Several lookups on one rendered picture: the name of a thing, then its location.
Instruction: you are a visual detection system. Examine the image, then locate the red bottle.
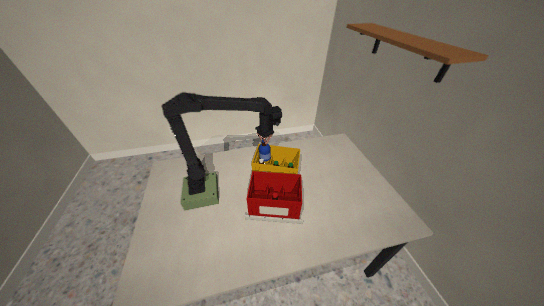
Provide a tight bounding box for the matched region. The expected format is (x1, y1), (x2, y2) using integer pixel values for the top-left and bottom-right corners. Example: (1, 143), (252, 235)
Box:
(269, 193), (281, 200)

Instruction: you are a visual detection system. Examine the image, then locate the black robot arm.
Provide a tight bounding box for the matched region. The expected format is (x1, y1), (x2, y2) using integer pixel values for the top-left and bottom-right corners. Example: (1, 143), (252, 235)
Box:
(162, 92), (282, 195)

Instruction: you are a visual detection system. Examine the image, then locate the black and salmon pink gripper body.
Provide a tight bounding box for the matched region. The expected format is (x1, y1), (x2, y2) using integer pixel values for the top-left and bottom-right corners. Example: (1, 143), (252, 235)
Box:
(255, 121), (274, 138)

